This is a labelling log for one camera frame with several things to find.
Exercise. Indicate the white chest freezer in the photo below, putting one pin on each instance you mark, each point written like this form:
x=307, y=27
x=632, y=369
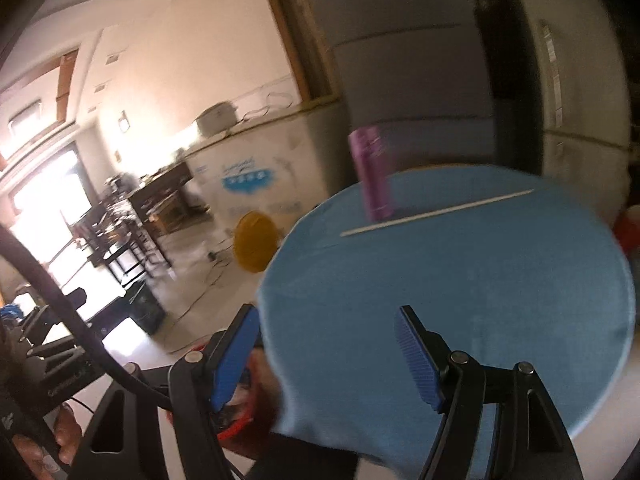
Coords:
x=282, y=164

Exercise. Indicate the silver two-door refrigerator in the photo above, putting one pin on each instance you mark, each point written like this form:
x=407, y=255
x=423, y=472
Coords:
x=584, y=101

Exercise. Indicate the blue round tablecloth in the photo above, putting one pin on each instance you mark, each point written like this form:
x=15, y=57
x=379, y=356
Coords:
x=539, y=279

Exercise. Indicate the long white stick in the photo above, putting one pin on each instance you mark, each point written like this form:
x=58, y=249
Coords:
x=437, y=213

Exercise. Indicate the grey three-door refrigerator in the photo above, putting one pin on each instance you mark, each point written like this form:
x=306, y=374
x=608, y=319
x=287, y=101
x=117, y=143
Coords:
x=416, y=70

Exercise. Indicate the white rice cooker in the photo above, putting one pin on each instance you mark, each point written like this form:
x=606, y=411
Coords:
x=217, y=118

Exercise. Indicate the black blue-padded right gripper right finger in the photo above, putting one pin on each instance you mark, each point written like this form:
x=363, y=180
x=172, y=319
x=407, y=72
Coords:
x=453, y=385

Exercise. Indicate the red plastic trash basket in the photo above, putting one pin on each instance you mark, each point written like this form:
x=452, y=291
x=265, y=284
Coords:
x=248, y=418

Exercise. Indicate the red plastic bag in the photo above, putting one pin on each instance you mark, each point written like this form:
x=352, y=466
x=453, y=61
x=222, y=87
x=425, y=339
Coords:
x=627, y=230

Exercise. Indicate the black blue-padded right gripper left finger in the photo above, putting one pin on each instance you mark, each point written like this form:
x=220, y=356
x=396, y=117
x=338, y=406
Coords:
x=200, y=383

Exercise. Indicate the dark wooden table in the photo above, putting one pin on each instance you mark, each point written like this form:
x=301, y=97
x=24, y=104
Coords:
x=122, y=232

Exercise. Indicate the purple thermos bottle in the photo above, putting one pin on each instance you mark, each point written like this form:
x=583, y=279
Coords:
x=372, y=168

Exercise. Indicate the yellow round stool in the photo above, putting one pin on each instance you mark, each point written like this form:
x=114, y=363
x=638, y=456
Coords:
x=256, y=240

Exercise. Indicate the black crate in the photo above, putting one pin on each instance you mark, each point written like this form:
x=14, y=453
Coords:
x=139, y=305

